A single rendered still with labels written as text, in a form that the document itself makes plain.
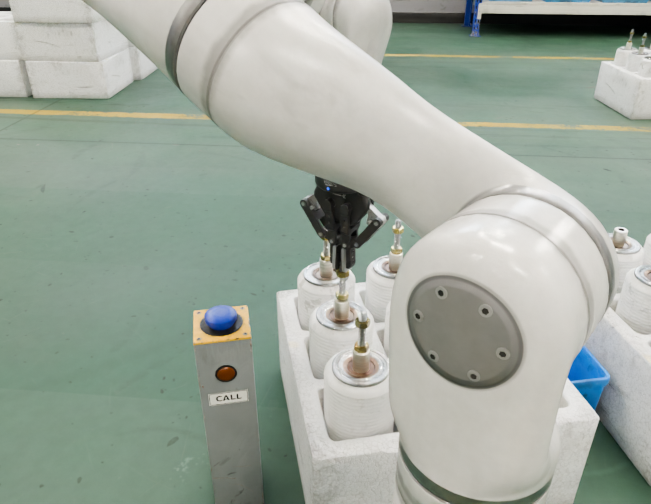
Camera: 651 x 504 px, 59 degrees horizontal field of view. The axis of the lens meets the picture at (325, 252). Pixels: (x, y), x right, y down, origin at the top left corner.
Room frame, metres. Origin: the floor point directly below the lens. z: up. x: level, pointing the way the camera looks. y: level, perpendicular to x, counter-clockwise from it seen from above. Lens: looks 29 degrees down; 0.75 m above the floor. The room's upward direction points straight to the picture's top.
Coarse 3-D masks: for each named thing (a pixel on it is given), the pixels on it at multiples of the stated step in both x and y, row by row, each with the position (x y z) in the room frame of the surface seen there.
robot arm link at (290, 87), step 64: (256, 0) 0.35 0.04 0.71; (192, 64) 0.34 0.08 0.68; (256, 64) 0.32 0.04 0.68; (320, 64) 0.33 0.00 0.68; (256, 128) 0.33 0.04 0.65; (320, 128) 0.32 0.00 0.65; (384, 128) 0.32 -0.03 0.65; (448, 128) 0.31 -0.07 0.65; (384, 192) 0.32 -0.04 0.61; (448, 192) 0.30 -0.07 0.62; (512, 192) 0.28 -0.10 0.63
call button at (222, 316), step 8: (208, 312) 0.60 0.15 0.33; (216, 312) 0.60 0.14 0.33; (224, 312) 0.60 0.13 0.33; (232, 312) 0.60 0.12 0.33; (208, 320) 0.58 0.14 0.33; (216, 320) 0.58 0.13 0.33; (224, 320) 0.58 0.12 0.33; (232, 320) 0.58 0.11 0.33; (216, 328) 0.58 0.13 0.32; (224, 328) 0.58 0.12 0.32
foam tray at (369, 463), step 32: (288, 320) 0.79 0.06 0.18; (288, 352) 0.72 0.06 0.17; (384, 352) 0.70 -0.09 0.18; (288, 384) 0.74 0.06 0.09; (320, 384) 0.63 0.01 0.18; (320, 416) 0.57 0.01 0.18; (576, 416) 0.57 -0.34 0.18; (320, 448) 0.51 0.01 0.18; (352, 448) 0.51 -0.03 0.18; (384, 448) 0.52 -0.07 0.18; (576, 448) 0.56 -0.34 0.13; (320, 480) 0.50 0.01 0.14; (352, 480) 0.50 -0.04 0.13; (384, 480) 0.51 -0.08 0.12; (576, 480) 0.57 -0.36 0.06
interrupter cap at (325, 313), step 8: (328, 304) 0.72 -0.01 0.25; (352, 304) 0.73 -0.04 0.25; (320, 312) 0.70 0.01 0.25; (328, 312) 0.70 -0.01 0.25; (352, 312) 0.71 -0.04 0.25; (320, 320) 0.68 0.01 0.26; (328, 320) 0.68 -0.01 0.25; (336, 320) 0.69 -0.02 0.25; (344, 320) 0.69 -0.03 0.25; (352, 320) 0.68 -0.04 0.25; (328, 328) 0.67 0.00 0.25; (336, 328) 0.66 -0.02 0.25; (344, 328) 0.66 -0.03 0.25; (352, 328) 0.66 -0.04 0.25
